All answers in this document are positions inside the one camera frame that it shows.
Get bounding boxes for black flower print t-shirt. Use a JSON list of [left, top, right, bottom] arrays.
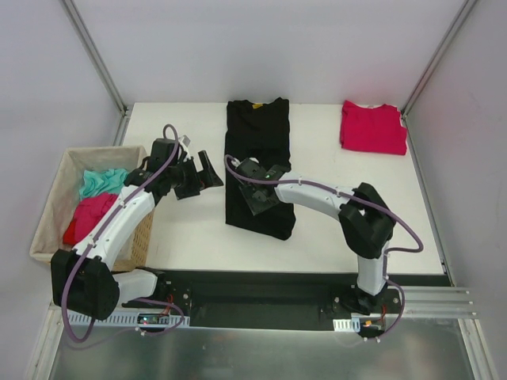
[[224, 97, 296, 241]]

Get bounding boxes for wicker laundry basket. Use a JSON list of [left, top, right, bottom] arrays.
[[29, 146, 154, 272]]

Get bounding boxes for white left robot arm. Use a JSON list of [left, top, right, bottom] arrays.
[[51, 137, 223, 321]]

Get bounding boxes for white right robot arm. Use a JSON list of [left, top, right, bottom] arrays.
[[227, 158, 395, 313]]

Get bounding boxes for teal t-shirt in basket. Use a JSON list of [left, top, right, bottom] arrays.
[[79, 168, 128, 200]]

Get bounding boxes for red t-shirt in basket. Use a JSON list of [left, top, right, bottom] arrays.
[[63, 192, 117, 246]]

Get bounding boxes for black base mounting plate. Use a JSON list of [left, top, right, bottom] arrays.
[[121, 267, 402, 329]]

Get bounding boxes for folded red t-shirt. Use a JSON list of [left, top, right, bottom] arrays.
[[340, 101, 407, 156]]

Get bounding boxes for left aluminium frame post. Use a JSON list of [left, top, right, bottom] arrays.
[[59, 0, 130, 116]]

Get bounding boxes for aluminium frame post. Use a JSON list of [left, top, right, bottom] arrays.
[[399, 0, 478, 120], [59, 0, 130, 116]]

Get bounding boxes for left white cable duct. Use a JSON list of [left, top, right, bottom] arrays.
[[66, 310, 191, 328]]

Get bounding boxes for white cable duct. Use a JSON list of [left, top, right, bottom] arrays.
[[66, 310, 191, 328], [332, 318, 385, 333]]

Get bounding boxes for right white cable duct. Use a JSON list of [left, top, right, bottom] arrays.
[[332, 318, 385, 333]]

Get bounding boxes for aluminium front rail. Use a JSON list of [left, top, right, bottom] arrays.
[[50, 276, 476, 317]]

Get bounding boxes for right aluminium frame post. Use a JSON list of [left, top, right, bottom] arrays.
[[399, 0, 478, 120]]

